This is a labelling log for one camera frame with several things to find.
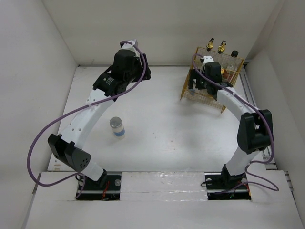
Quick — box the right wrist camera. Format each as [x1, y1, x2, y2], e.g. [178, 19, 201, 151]
[200, 55, 214, 67]

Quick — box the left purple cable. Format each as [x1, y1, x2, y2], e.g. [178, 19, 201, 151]
[26, 41, 147, 187]

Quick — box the blue label shaker jar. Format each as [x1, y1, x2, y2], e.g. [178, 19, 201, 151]
[189, 89, 195, 96]

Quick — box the red label clear bottle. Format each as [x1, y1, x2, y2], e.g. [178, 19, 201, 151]
[224, 50, 239, 82]

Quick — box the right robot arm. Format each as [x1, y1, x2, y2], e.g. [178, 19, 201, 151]
[189, 62, 275, 188]

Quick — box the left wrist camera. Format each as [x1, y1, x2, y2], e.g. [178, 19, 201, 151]
[120, 39, 138, 52]

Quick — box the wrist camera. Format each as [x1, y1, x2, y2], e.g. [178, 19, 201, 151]
[120, 39, 138, 52]
[200, 55, 214, 67]

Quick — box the clear square oil bottle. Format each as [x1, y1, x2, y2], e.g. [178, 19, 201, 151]
[217, 40, 226, 54]

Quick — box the dark liquid square bottle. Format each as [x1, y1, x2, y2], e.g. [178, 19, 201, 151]
[206, 38, 214, 52]

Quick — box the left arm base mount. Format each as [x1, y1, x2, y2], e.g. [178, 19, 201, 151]
[75, 172, 122, 201]

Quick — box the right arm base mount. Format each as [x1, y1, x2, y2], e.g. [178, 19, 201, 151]
[201, 172, 251, 200]

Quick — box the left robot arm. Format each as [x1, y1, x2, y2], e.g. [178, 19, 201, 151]
[48, 46, 151, 189]

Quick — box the yellow wire rack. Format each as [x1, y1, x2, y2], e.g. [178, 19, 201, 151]
[181, 46, 244, 112]

